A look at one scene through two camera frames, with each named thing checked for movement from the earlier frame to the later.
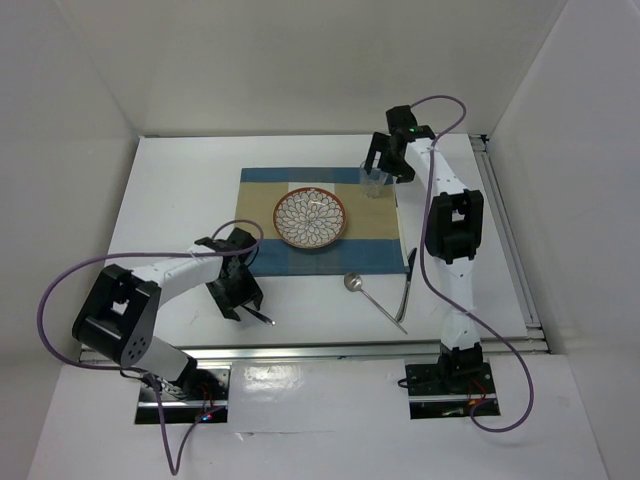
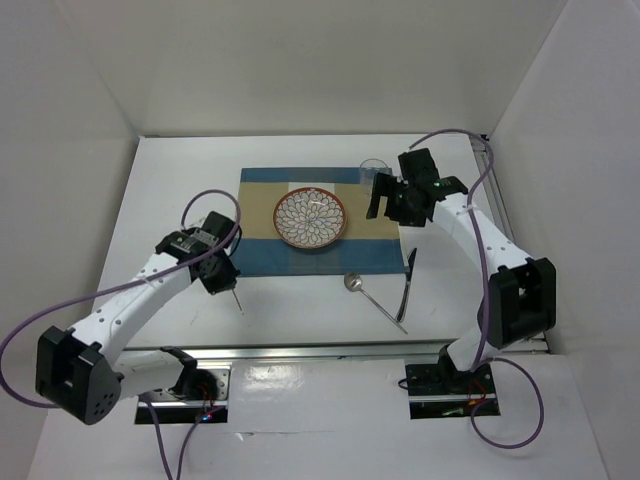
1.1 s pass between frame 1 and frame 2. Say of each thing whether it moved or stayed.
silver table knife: stayed
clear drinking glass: stayed
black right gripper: moved
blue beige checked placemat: stayed
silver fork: moved
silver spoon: stayed
